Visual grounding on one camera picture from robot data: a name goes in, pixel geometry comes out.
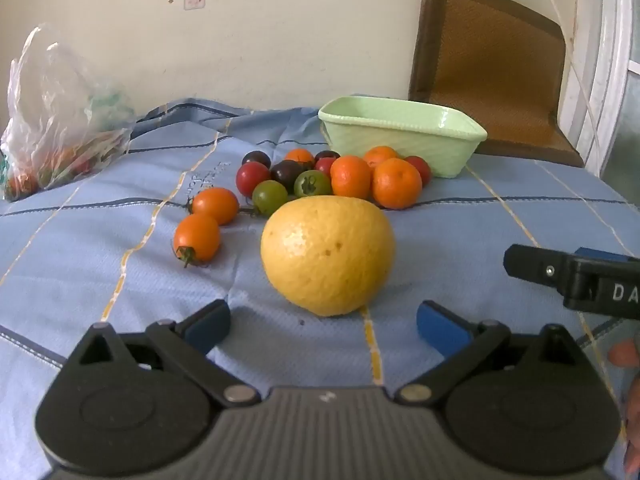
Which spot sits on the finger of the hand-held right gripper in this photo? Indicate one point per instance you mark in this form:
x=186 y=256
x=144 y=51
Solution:
x=530 y=262
x=605 y=255

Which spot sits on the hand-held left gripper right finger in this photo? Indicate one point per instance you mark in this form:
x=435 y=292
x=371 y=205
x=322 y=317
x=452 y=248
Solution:
x=440 y=330

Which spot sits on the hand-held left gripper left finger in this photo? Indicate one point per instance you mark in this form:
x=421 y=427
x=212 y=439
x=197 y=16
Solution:
x=207 y=325

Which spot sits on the oval orange cherry tomato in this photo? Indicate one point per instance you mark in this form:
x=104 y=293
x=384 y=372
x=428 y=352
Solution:
x=197 y=237
x=215 y=205

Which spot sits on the yellow grapefruit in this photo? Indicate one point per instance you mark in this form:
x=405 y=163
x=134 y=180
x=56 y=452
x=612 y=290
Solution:
x=325 y=255

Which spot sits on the green cherry tomato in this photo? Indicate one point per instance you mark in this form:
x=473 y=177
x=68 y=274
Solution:
x=270 y=197
x=312 y=183

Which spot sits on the red cherry tomato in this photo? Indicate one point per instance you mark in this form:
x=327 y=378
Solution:
x=324 y=166
x=422 y=167
x=251 y=177

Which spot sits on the tangerine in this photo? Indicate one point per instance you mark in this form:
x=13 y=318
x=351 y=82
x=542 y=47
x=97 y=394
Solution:
x=396 y=182
x=380 y=154
x=351 y=176

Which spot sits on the green plastic basket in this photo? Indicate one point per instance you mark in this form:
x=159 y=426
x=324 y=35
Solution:
x=415 y=145

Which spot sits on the dark purple cherry tomato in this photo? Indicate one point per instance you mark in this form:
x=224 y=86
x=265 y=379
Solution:
x=256 y=158
x=285 y=172
x=327 y=154

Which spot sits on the round orange cherry tomato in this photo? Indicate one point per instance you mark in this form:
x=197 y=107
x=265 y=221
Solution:
x=299 y=155

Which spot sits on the person's right hand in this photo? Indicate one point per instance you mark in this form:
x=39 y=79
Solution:
x=625 y=354

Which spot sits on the blue striped bedsheet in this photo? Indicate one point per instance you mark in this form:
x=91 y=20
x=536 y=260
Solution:
x=450 y=240

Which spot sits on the brown woven mat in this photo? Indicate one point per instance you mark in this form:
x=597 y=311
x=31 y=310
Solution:
x=490 y=60

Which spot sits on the clear plastic bag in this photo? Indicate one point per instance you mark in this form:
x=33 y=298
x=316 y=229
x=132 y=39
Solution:
x=60 y=110

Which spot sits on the white window frame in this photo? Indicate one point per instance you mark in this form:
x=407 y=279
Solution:
x=610 y=35

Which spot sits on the pink wall sticker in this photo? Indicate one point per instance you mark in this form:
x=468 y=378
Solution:
x=194 y=1

